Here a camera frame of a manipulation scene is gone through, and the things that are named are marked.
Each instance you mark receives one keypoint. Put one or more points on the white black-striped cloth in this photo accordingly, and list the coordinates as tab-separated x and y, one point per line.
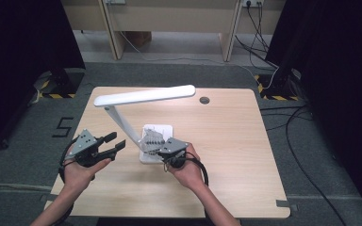
152	139

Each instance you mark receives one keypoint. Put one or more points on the person's left hand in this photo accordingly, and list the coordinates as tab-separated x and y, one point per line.
80	175

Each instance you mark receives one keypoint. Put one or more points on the beige background desk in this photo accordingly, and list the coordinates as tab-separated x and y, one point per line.
169	15

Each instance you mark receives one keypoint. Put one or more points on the brown cardboard box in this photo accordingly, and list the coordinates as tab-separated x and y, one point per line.
141	38

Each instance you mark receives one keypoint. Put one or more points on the grey power strip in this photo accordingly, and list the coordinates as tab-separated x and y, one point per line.
115	1

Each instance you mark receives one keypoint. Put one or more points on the black curtain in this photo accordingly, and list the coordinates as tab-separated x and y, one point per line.
19	62
342	78

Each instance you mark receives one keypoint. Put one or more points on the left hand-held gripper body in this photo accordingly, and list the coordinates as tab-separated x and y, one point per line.
83	146

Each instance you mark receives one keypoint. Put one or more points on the black stand base hazard tape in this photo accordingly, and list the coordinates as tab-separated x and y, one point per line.
59	84
278	86

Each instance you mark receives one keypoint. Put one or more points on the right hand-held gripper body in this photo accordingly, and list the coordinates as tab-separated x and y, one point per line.
176	147

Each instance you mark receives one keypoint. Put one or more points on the person's right hand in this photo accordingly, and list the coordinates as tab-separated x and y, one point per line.
190	174

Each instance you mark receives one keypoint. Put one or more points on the white wall socket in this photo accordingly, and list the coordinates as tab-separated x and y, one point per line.
252	2

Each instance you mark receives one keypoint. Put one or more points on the white desk lamp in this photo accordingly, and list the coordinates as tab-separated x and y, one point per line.
144	95

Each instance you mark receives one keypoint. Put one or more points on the grey floor tape piece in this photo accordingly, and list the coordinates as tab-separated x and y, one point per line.
47	197
284	203

